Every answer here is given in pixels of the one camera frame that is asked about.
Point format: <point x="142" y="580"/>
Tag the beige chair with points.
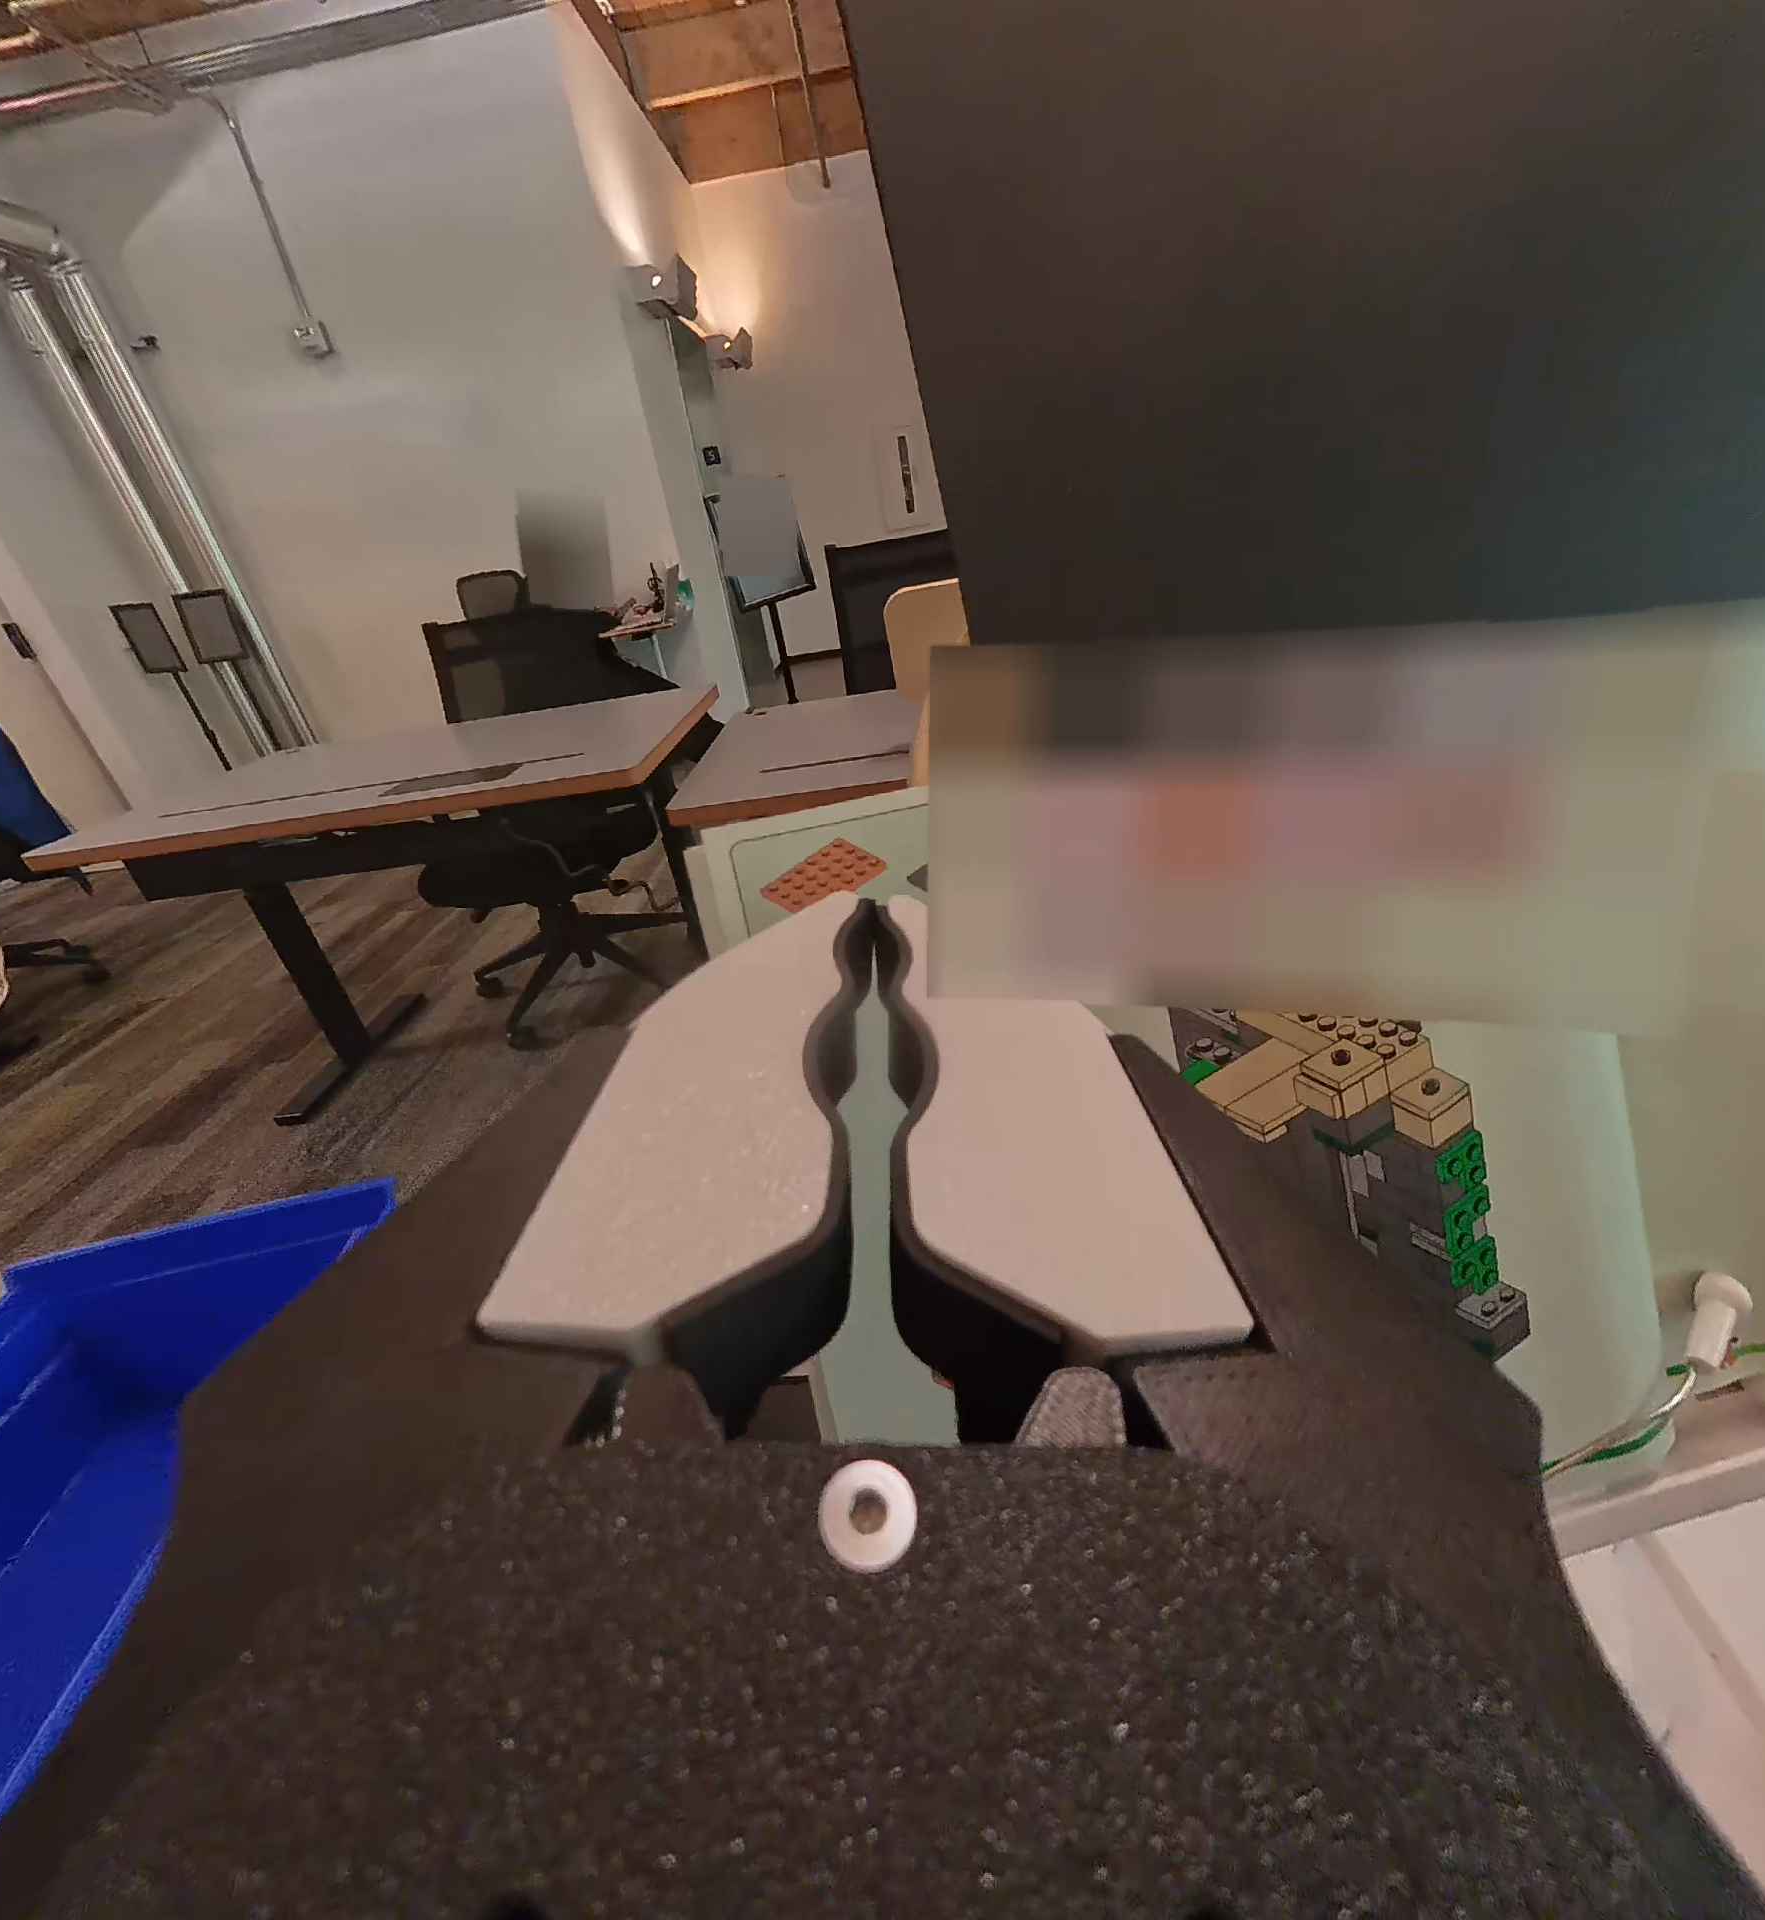
<point x="920" y="631"/>

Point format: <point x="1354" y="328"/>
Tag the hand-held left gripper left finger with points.
<point x="673" y="1185"/>

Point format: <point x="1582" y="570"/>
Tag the whiteboard easel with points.
<point x="755" y="532"/>

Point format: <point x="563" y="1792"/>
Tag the brick building instruction booklet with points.
<point x="1571" y="1185"/>

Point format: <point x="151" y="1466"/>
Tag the electrical conduit box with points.
<point x="314" y="339"/>

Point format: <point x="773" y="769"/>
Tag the grey table black legs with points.
<point x="823" y="751"/>
<point x="373" y="781"/>

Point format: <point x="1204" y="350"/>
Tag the white book stand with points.
<point x="1691" y="1591"/>

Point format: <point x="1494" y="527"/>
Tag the black office chair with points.
<point x="57" y="952"/>
<point x="523" y="660"/>
<point x="554" y="878"/>
<point x="867" y="600"/>

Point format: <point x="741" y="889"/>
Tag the dark flat panel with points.
<point x="1348" y="300"/>

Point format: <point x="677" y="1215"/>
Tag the wall lamp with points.
<point x="730" y="350"/>
<point x="666" y="285"/>

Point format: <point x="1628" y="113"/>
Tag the blue plastic bin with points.
<point x="43" y="1424"/>

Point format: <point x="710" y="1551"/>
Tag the black sign stand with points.
<point x="141" y="638"/>
<point x="206" y="626"/>

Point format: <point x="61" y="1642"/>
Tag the small side table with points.
<point x="649" y="614"/>

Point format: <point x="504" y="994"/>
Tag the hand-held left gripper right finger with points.
<point x="1064" y="1185"/>

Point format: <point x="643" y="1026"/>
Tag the silver pipe bundle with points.
<point x="103" y="391"/>

